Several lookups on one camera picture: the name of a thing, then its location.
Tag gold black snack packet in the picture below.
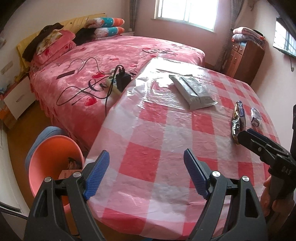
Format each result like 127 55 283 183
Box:
231 100 246 145

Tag dark packet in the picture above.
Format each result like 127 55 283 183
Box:
67 157 83 171

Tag black power adapter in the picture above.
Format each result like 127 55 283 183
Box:
115 65 133 91

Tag bed with pink bedspread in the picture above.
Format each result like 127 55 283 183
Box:
28 35 206 150

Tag white nightstand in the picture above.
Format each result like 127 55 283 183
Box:
3 76 31 119

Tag white cable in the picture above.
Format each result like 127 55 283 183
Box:
69 57 112 77

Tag grey curtain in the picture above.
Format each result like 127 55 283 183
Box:
215 0 242 71
129 0 139 32

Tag floral pillow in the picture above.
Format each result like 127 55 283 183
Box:
36 31 63 55

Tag small clear wrapper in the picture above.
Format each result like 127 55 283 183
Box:
250 108 263 127

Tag folded blankets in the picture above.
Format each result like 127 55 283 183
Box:
232 26 265 46

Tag person's right hand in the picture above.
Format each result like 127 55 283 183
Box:
260 177 289 217

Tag wall-mounted television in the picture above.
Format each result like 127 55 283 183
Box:
272 17 296 57

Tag orange white small box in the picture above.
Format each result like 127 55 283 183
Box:
58 170 83 180

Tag orange plastic bin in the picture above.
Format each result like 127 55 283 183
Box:
27 135 85 215

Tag yellow headboard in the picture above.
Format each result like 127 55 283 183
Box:
16 13 107 70

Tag dark brown cloth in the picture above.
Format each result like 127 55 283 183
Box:
23 23 65 62

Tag pink floral pillows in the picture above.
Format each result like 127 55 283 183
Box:
31 30 77 66

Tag white wardrobe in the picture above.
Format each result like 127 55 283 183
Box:
0 120 31 219

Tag black remote on bed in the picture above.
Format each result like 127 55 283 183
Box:
56 69 76 79

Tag wall socket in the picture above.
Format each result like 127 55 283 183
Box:
0 61 14 75

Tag silver grey packet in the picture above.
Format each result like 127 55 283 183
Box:
168 74 219 110

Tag black cloth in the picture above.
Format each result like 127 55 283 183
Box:
73 28 96 46

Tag wooden cabinet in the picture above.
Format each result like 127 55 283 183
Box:
225 38 265 85

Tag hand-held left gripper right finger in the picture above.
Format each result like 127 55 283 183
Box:
183 148 269 241

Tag window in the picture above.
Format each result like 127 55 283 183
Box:
153 0 219 32

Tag white power strip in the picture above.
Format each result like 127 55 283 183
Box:
105 69 123 96

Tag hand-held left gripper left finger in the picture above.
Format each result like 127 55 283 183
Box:
24 150 110 241

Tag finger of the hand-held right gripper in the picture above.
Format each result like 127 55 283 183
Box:
237 130 278 164
246 128 290 155

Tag blue stool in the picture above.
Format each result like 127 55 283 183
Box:
25 126 68 168

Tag orange cardboard boxes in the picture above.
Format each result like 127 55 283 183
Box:
0 101 17 129

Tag colourful striped bolster pillow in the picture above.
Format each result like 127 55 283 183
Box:
85 17 126 29
93 26 126 41

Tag black cable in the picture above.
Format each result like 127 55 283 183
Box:
56 77 117 117

